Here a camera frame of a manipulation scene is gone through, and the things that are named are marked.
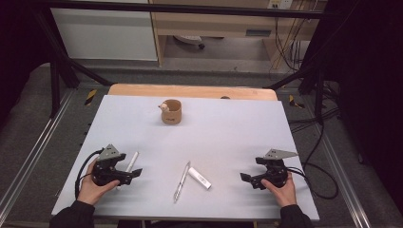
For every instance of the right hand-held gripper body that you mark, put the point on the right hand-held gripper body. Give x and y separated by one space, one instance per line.
274 172

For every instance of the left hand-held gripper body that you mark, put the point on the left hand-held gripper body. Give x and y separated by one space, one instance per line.
106 172

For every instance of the white pen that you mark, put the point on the white pen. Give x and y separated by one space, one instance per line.
132 161

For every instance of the silver pen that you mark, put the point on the silver pen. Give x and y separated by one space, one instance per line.
182 182

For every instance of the wooden pen holder cup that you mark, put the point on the wooden pen holder cup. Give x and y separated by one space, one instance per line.
171 114

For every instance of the person's right hand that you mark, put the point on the person's right hand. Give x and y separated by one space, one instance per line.
283 193

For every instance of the person's left hand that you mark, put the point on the person's left hand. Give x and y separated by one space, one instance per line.
90 190

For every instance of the white eraser stick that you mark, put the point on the white eraser stick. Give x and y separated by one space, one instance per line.
199 178

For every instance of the white board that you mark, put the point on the white board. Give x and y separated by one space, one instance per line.
206 139

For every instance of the yellow black tape strip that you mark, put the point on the yellow black tape strip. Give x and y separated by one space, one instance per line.
90 97
295 102

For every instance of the wooden table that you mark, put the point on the wooden table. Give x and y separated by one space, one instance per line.
190 91

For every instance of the white cabinet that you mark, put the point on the white cabinet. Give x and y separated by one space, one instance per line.
104 34

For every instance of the dark curtain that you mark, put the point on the dark curtain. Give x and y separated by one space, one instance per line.
19 47
370 79

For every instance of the office chair base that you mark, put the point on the office chair base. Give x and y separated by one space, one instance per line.
190 40

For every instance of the wooden desk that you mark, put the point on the wooden desk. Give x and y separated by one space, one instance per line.
218 27

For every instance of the white power outlet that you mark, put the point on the white power outlet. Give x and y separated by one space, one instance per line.
280 3

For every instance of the aluminium rail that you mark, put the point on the aluminium rail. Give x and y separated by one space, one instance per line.
345 180
34 148

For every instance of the black metal frame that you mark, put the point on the black metal frame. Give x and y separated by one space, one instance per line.
177 9

